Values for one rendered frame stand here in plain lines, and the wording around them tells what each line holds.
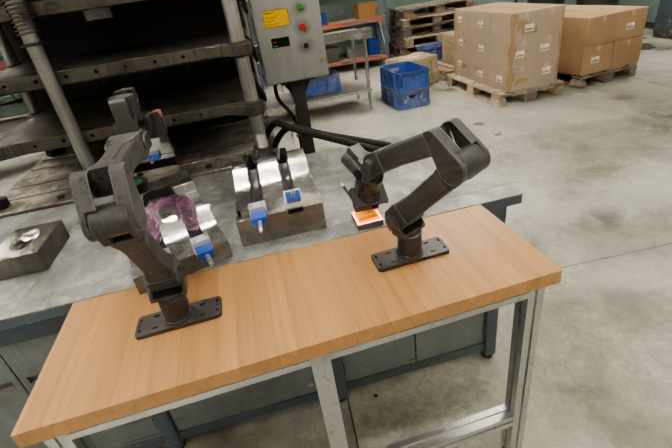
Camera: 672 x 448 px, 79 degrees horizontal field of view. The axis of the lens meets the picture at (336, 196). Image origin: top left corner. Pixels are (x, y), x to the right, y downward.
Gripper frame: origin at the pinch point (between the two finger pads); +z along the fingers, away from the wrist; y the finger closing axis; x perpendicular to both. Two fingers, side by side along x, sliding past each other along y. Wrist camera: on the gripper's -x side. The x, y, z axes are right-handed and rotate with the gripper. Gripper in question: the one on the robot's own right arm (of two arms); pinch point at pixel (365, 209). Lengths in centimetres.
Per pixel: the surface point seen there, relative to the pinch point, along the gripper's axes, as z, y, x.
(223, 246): -0.4, 43.0, 2.2
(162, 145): 40, 70, -71
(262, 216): -5.0, 30.5, -2.3
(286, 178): 10.5, 20.9, -23.0
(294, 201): -4.7, 20.7, -5.2
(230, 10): -5, 28, -94
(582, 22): 171, -330, -245
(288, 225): 1.9, 23.7, -1.2
